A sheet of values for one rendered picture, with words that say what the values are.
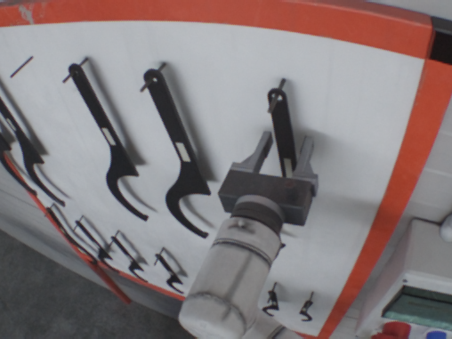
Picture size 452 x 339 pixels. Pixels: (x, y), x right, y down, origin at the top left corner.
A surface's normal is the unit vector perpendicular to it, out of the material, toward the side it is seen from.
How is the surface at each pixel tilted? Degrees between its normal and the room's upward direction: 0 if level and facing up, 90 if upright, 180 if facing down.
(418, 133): 90
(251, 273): 42
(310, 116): 90
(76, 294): 0
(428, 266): 0
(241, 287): 36
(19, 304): 0
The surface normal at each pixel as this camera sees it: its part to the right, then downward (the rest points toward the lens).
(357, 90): -0.37, 0.73
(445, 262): -0.11, -0.64
